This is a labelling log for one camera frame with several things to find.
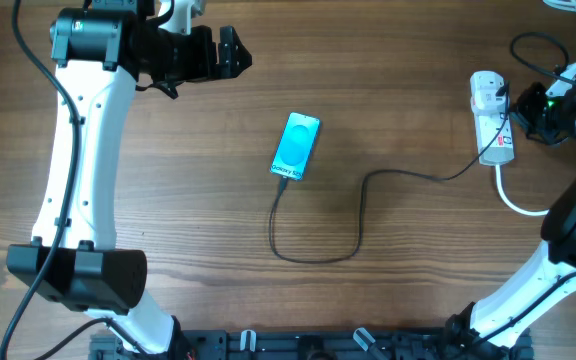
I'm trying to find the white power strip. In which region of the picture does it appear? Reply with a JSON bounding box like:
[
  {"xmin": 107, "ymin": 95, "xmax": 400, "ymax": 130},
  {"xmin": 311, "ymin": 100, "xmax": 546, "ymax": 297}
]
[{"xmin": 470, "ymin": 71, "xmax": 514, "ymax": 166}]

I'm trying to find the black USB charging cable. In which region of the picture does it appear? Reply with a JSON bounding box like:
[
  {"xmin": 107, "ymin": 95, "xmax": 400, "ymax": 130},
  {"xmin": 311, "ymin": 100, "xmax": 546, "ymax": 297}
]
[{"xmin": 268, "ymin": 79, "xmax": 512, "ymax": 265}]

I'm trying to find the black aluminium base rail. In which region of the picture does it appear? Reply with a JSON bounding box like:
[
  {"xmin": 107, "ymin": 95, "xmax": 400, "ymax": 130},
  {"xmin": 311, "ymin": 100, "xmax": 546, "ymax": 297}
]
[{"xmin": 87, "ymin": 327, "xmax": 535, "ymax": 360}]

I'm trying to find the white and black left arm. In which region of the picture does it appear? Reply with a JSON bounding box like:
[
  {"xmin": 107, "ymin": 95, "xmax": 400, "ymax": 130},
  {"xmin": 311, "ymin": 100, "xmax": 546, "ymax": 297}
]
[{"xmin": 7, "ymin": 0, "xmax": 252, "ymax": 359}]

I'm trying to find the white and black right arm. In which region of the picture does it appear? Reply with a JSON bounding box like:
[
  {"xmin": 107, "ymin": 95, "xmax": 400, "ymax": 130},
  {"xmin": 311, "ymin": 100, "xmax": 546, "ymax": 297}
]
[{"xmin": 438, "ymin": 63, "xmax": 576, "ymax": 359}]

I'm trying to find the white power strip cord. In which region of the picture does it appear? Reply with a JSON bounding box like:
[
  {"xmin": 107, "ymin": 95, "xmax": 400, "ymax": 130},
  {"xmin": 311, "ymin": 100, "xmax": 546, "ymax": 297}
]
[{"xmin": 494, "ymin": 0, "xmax": 576, "ymax": 218}]

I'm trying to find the blue Galaxy smartphone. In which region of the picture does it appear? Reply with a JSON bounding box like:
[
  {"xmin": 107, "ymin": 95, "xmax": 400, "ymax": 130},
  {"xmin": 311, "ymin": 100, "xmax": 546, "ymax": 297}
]
[{"xmin": 269, "ymin": 112, "xmax": 321, "ymax": 181}]

